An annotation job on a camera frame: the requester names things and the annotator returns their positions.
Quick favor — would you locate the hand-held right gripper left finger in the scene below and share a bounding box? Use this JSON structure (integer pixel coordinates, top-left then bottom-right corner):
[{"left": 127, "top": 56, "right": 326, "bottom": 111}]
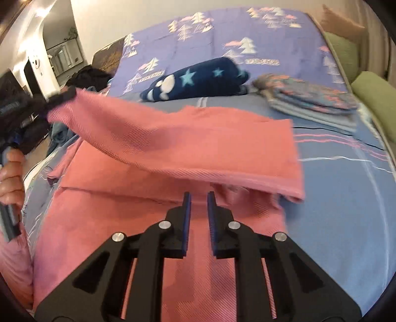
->
[{"left": 34, "top": 191, "right": 191, "bottom": 322}]

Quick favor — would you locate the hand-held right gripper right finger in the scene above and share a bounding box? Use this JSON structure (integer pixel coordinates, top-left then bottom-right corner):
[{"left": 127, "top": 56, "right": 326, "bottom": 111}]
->
[{"left": 207, "top": 191, "right": 362, "bottom": 322}]

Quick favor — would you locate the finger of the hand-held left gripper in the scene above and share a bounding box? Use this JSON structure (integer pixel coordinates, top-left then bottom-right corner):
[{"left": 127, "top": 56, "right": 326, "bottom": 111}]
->
[{"left": 46, "top": 86, "right": 78, "bottom": 109}]

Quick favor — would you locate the pink knit garment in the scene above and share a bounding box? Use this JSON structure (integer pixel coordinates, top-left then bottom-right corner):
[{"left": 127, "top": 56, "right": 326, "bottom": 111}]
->
[{"left": 31, "top": 89, "right": 306, "bottom": 313}]

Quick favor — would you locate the person's left forearm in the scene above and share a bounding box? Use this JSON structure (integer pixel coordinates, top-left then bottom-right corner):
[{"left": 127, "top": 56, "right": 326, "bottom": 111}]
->
[{"left": 0, "top": 238, "right": 34, "bottom": 310}]

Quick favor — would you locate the dark clothes pile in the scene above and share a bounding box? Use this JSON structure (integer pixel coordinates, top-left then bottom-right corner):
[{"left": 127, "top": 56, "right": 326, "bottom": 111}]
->
[{"left": 66, "top": 64, "right": 114, "bottom": 92}]

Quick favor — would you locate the person's left hand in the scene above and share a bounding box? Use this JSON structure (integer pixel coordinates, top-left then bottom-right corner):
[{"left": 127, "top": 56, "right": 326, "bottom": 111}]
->
[{"left": 0, "top": 149, "right": 26, "bottom": 206}]

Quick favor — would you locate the blue crumpled cloth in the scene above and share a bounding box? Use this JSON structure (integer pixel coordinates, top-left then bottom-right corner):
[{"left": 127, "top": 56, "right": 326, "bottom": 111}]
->
[{"left": 46, "top": 121, "right": 78, "bottom": 156}]

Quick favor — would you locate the brown headboard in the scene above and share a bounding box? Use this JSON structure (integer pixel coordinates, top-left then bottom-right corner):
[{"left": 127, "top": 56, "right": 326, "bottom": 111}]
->
[{"left": 92, "top": 35, "right": 128, "bottom": 79}]

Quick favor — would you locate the blue striped bed sheet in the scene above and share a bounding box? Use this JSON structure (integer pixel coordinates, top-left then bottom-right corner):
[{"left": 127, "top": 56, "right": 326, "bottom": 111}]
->
[{"left": 22, "top": 91, "right": 394, "bottom": 312}]

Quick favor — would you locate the navy star-print blanket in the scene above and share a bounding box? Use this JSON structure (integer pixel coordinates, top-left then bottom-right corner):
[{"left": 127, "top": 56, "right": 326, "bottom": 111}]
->
[{"left": 139, "top": 57, "right": 252, "bottom": 103}]

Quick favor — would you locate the purple tree-print quilt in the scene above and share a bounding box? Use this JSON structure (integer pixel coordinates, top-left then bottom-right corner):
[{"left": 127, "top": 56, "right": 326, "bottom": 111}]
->
[{"left": 107, "top": 8, "right": 352, "bottom": 97}]

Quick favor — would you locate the light blue folded garment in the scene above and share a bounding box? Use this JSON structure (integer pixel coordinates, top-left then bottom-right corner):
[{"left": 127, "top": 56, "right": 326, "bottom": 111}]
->
[{"left": 269, "top": 99, "right": 360, "bottom": 133}]

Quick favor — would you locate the patterned folded garment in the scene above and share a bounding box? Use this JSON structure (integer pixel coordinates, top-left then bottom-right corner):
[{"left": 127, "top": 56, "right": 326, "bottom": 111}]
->
[{"left": 252, "top": 74, "right": 360, "bottom": 115}]

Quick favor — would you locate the green pillow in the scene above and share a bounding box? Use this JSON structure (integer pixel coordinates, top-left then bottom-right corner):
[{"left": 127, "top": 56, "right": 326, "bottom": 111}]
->
[
  {"left": 351, "top": 71, "right": 396, "bottom": 142},
  {"left": 323, "top": 31, "right": 362, "bottom": 83}
]

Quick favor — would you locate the tan pillow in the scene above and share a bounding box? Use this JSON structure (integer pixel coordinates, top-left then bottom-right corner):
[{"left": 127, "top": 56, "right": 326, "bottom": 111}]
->
[{"left": 320, "top": 4, "right": 366, "bottom": 38}]

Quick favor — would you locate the beige curtain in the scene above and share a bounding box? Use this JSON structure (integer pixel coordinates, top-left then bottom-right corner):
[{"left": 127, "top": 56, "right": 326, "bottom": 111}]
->
[{"left": 363, "top": 12, "right": 396, "bottom": 79}]

